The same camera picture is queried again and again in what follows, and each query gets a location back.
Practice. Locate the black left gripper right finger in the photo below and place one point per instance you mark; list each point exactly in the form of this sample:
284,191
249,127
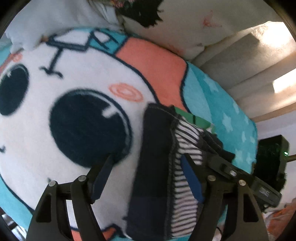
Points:
216,183

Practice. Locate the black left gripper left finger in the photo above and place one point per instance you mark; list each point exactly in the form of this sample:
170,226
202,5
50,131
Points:
50,220

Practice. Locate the dark striped pants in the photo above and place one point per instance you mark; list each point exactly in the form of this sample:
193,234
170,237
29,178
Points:
162,205

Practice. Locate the cartoon fleece blanket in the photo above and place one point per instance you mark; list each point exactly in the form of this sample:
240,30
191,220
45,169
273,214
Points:
74,99

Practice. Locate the floral white cushion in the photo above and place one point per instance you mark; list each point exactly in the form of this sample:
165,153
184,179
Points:
185,28

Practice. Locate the grey plush pillow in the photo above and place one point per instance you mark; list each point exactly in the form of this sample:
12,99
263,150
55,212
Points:
40,19

